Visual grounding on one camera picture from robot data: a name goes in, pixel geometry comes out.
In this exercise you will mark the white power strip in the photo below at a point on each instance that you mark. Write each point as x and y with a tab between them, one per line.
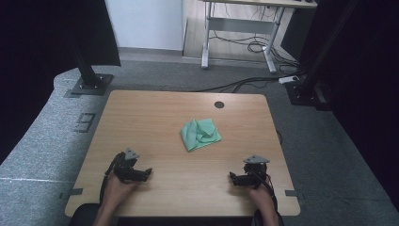
288	79

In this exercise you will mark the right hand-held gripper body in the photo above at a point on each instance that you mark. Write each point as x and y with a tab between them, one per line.
257	171

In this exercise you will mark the grey tape strip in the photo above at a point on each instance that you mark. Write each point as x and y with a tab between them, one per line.
290	193
76	191

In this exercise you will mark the black round table grommet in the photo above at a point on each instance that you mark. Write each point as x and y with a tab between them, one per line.
219	104

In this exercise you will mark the person's right hand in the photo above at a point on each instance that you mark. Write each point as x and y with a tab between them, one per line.
263	197

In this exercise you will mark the black curtain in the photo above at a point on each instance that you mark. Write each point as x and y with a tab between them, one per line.
370	94
37	62

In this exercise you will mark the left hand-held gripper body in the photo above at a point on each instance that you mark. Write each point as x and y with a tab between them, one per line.
125	166

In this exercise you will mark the black slanted metal stand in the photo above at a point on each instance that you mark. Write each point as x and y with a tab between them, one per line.
309	94

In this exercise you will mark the person's left hand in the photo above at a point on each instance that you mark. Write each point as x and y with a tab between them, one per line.
117	191

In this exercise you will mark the white frame desk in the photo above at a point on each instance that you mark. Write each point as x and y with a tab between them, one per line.
241	25

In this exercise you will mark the black box under desk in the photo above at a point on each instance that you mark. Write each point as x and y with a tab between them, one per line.
295	34

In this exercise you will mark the green cloth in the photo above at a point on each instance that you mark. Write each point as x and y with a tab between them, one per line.
200	135

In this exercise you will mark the black metal stand square base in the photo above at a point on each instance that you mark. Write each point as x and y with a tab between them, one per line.
92	84

